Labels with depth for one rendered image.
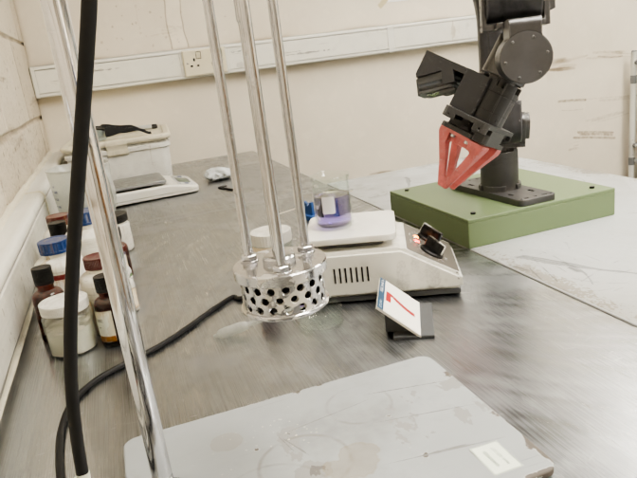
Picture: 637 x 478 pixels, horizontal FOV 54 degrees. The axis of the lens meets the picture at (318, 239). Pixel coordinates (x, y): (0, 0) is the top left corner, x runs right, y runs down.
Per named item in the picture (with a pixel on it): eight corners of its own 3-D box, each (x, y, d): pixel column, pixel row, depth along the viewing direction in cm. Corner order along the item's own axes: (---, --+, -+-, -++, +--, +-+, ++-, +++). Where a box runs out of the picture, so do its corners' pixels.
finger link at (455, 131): (414, 174, 82) (446, 109, 79) (436, 176, 88) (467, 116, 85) (456, 198, 79) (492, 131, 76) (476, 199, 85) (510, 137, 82)
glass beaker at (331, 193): (360, 229, 81) (354, 169, 79) (321, 237, 80) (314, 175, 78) (346, 219, 87) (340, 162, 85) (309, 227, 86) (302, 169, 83)
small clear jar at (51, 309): (81, 359, 73) (67, 309, 71) (40, 358, 75) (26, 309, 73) (108, 338, 78) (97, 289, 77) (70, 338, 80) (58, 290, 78)
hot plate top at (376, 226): (394, 214, 88) (393, 209, 88) (396, 240, 77) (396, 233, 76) (311, 222, 90) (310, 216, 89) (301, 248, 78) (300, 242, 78)
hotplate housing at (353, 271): (452, 261, 90) (448, 208, 88) (464, 296, 78) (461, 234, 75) (301, 273, 93) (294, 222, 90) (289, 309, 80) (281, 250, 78)
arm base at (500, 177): (519, 156, 94) (556, 149, 96) (447, 145, 112) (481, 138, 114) (520, 207, 96) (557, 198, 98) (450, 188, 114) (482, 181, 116)
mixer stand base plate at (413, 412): (427, 361, 63) (427, 352, 62) (561, 477, 44) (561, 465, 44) (124, 450, 54) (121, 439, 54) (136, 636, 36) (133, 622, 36)
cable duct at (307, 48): (531, 34, 254) (530, 8, 251) (540, 32, 248) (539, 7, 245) (37, 99, 201) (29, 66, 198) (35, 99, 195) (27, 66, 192)
